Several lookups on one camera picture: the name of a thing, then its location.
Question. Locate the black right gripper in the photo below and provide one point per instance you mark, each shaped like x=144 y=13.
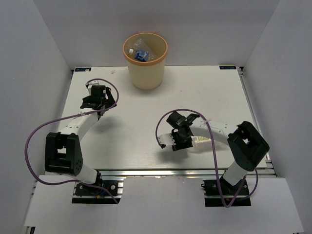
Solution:
x=179 y=146

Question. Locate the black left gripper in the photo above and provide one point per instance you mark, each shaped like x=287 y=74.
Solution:
x=109 y=100

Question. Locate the large clear bottle beige label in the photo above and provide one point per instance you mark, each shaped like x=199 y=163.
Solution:
x=204 y=143

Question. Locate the blue label bottle white cap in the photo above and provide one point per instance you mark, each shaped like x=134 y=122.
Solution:
x=140 y=55

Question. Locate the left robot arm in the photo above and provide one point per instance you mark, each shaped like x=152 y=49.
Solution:
x=63 y=154

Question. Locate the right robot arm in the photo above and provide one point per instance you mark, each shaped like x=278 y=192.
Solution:
x=247 y=145

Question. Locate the beige plastic bin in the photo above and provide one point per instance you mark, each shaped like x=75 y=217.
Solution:
x=147 y=75

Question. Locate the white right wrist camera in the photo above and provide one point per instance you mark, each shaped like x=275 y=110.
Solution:
x=166 y=140

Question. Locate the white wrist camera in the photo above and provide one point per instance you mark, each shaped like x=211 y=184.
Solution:
x=166 y=140
x=90 y=84

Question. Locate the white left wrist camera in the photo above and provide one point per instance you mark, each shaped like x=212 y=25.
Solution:
x=90 y=84

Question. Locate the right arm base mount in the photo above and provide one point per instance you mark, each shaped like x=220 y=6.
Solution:
x=213 y=199

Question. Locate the aluminium front rail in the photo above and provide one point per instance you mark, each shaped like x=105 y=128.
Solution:
x=162 y=172

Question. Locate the aluminium rail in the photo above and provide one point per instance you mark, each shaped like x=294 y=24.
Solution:
x=162 y=172
x=256 y=117

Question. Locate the aluminium right side rail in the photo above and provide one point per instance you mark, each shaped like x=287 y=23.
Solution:
x=256 y=117

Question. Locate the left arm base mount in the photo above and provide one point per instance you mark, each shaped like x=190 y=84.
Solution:
x=86 y=195

